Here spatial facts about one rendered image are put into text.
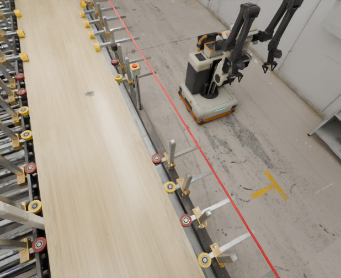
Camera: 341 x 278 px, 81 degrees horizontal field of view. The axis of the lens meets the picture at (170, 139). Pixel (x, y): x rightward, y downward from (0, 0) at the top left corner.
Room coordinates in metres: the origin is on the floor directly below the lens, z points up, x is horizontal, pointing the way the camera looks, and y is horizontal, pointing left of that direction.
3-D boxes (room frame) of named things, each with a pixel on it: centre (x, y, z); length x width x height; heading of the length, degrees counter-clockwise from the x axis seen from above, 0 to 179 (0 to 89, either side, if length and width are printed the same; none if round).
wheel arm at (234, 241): (0.13, -0.44, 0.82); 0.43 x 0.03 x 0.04; 119
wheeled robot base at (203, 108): (2.11, -0.48, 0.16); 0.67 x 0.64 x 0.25; 29
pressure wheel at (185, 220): (0.25, -0.15, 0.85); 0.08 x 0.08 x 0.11
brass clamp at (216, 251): (0.07, -0.37, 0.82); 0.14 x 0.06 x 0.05; 29
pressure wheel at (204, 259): (0.04, -0.27, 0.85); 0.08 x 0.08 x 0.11
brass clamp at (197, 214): (0.29, -0.25, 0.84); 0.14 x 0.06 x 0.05; 29
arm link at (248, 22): (1.60, -0.51, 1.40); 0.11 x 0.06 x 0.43; 119
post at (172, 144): (0.71, -0.02, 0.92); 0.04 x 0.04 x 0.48; 29
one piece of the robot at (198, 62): (2.20, -0.44, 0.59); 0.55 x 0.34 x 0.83; 119
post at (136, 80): (1.35, 0.34, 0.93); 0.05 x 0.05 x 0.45; 29
